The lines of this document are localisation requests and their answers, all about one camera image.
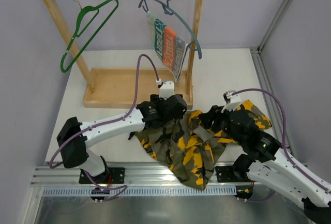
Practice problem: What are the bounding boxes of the camouflage yellow green trousers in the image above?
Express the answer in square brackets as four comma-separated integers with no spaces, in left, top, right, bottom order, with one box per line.
[128,99,273,191]

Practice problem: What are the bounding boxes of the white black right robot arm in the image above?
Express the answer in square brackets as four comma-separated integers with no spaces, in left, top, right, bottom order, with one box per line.
[199,106,330,223]

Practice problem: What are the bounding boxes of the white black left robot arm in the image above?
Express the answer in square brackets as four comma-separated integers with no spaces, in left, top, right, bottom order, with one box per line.
[56,94,187,177]

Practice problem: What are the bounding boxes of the blue-grey clothes hanger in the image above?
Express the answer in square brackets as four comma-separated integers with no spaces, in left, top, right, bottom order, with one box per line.
[138,0,202,59]

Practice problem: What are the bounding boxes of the green clothes hanger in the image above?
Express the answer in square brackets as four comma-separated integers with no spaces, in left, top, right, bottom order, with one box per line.
[60,0,119,74]

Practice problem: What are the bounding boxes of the colourful printed cloth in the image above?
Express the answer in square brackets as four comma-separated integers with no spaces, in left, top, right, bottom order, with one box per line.
[146,11,188,82]

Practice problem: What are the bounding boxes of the wooden clothes rack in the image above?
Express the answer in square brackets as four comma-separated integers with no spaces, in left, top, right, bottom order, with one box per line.
[43,0,203,109]

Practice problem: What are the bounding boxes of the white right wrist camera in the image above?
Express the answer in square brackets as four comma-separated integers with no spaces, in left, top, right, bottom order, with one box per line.
[221,91,244,113]

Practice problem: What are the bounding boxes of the aluminium corner frame profile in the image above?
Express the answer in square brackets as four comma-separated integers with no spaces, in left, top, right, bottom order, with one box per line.
[249,0,293,141]

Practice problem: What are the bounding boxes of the slotted grey cable duct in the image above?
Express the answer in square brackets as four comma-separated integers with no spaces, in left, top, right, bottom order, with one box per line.
[42,185,237,197]

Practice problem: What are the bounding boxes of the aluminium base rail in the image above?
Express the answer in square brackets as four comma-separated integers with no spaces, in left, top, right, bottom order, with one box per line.
[31,161,308,187]

